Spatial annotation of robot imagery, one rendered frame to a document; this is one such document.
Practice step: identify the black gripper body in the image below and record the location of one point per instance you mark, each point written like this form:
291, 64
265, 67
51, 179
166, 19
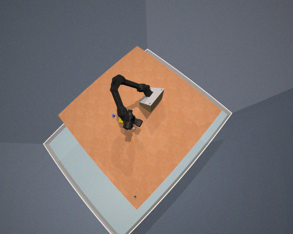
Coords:
138, 122

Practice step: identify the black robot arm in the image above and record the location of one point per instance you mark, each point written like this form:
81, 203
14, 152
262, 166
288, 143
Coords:
121, 109

